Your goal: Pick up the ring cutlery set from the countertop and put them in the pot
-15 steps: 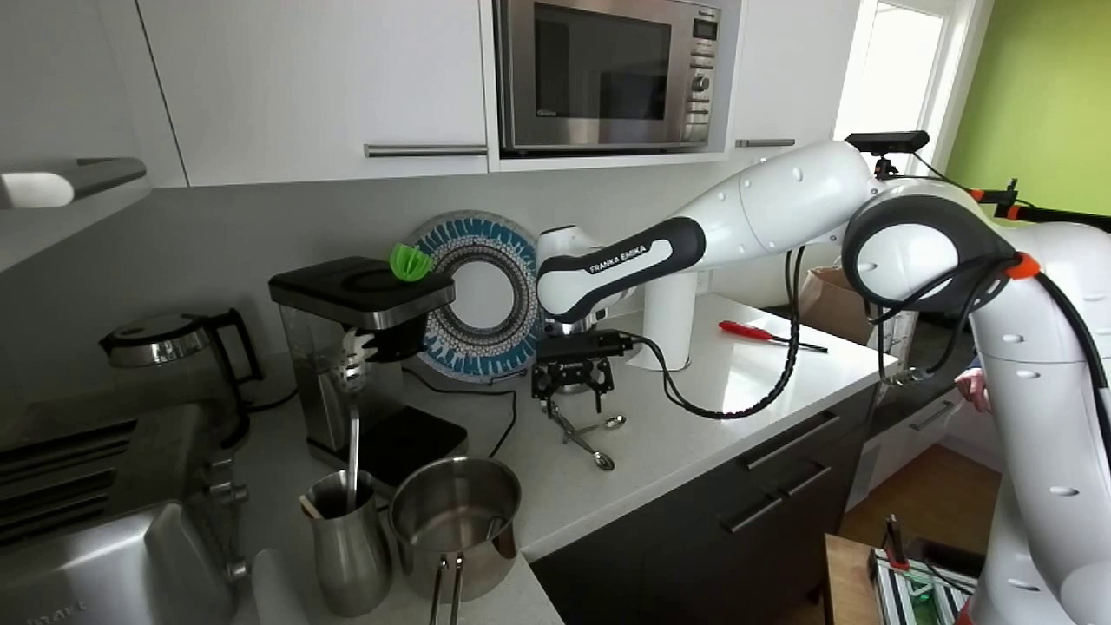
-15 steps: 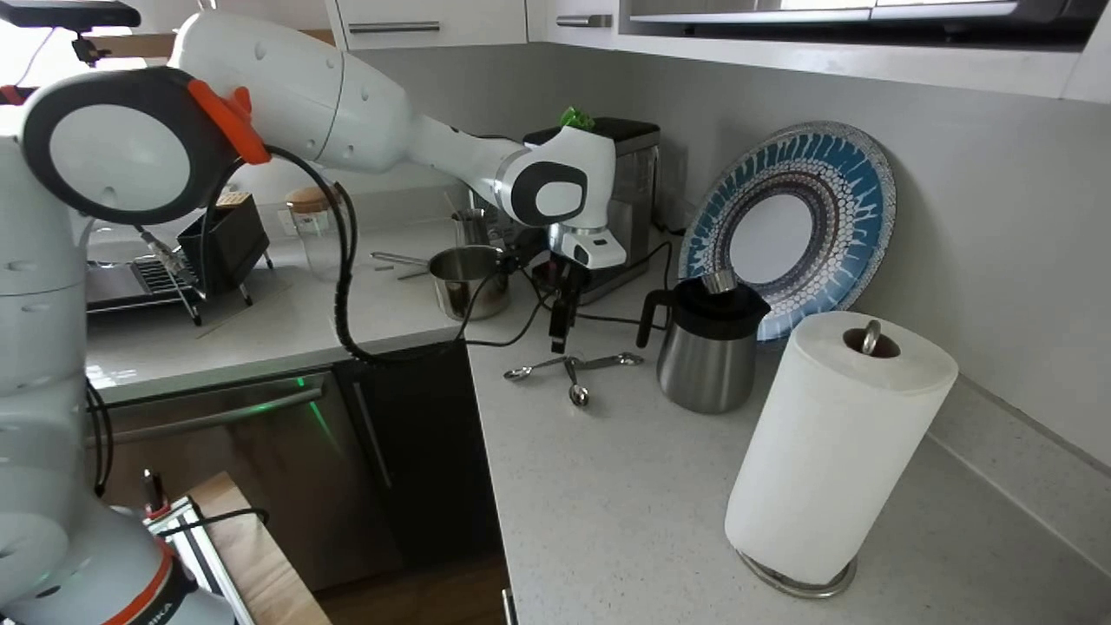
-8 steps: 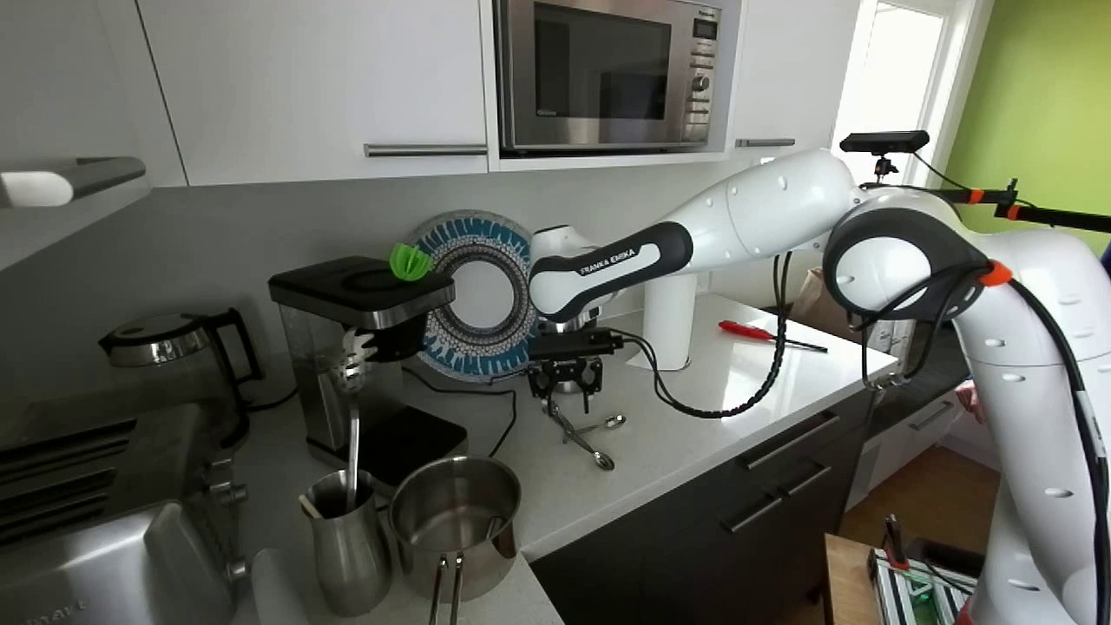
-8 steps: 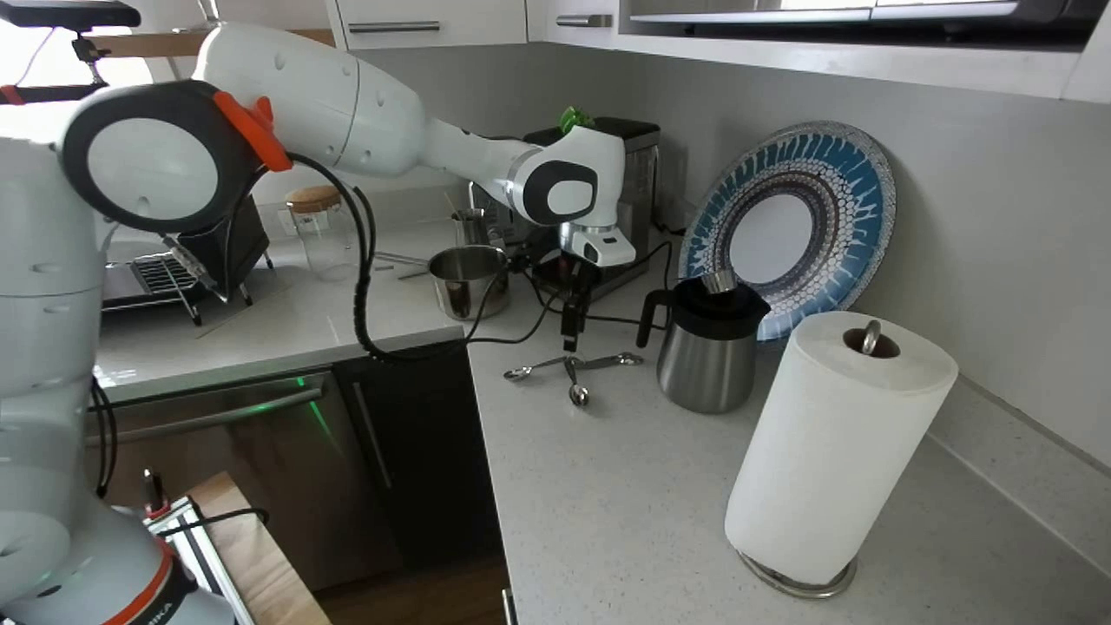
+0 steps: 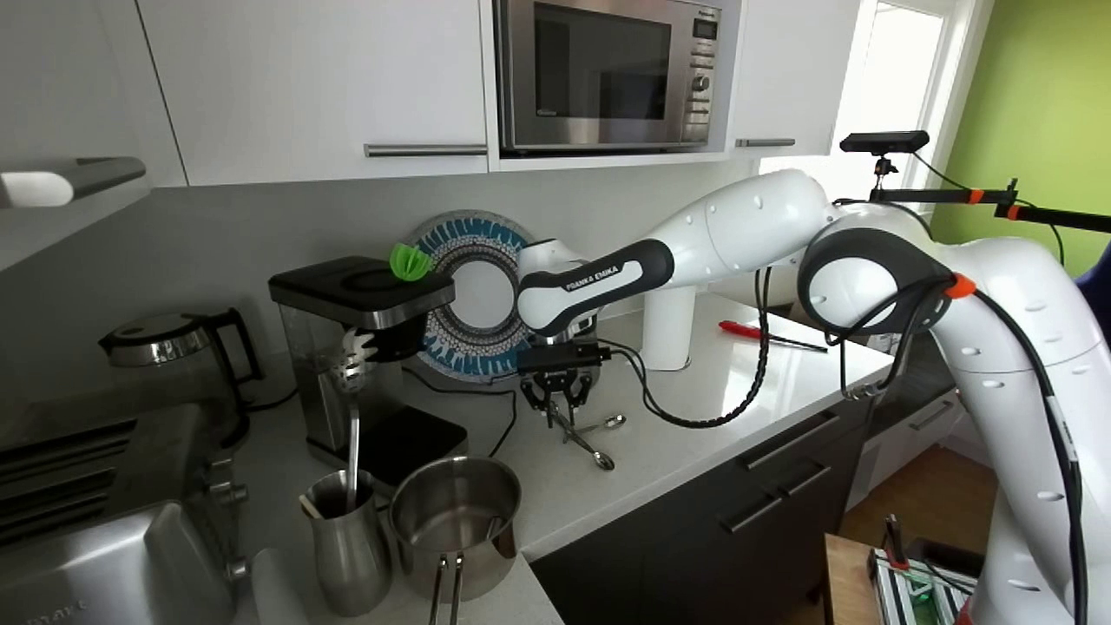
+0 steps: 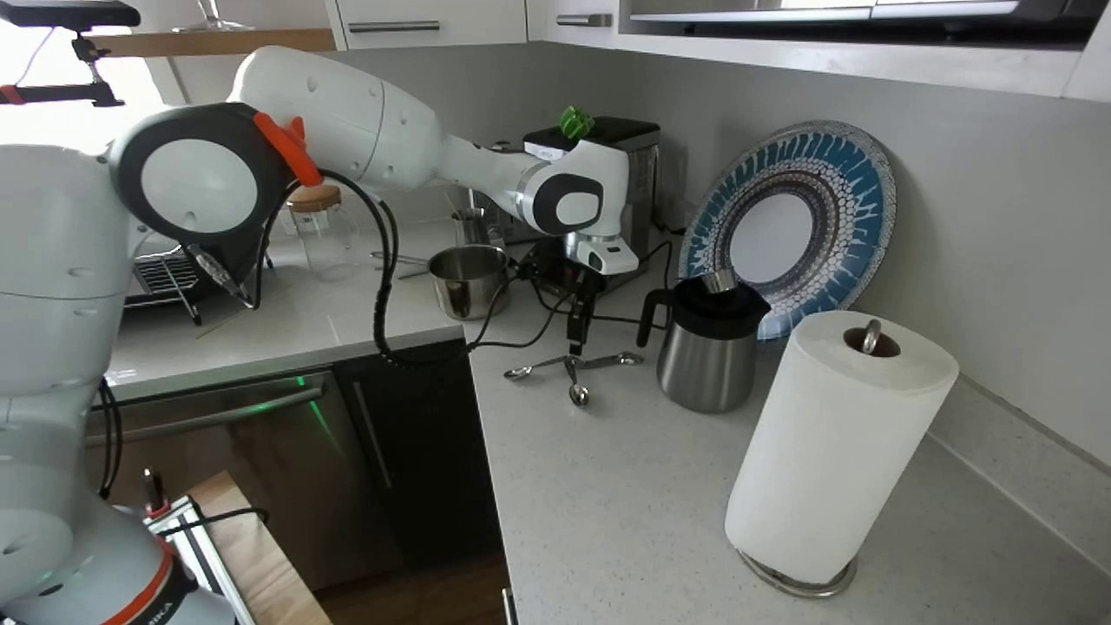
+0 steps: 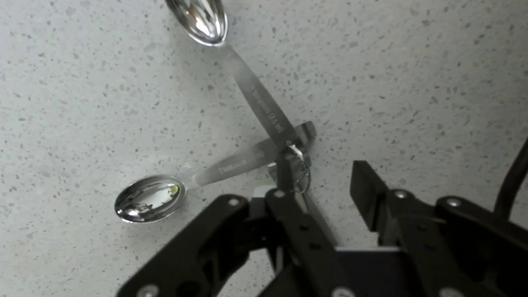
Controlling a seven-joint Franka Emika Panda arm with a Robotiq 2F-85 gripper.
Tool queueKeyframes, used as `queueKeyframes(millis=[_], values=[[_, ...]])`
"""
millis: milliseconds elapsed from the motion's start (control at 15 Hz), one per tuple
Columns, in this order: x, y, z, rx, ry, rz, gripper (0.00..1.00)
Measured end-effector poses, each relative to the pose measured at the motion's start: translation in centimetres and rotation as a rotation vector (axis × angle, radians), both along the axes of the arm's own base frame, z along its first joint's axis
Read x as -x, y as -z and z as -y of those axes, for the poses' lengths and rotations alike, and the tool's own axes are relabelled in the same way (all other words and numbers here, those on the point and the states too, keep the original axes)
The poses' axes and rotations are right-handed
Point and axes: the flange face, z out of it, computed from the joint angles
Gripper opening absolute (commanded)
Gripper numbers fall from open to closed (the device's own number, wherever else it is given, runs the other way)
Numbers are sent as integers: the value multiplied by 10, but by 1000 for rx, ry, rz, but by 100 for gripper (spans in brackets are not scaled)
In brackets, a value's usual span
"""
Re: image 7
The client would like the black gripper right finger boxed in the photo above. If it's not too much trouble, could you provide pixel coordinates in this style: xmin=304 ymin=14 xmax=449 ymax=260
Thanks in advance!
xmin=350 ymin=159 xmax=528 ymax=297

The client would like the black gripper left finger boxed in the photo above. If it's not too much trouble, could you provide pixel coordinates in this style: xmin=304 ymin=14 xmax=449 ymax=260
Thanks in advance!
xmin=114 ymin=158 xmax=354 ymax=297

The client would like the shiny steel measuring spoon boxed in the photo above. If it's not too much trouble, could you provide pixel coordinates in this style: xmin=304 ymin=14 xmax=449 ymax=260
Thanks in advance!
xmin=164 ymin=0 xmax=304 ymax=151
xmin=113 ymin=120 xmax=319 ymax=224

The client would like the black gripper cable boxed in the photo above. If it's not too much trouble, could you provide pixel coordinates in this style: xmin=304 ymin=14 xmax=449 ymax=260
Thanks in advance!
xmin=492 ymin=136 xmax=528 ymax=220

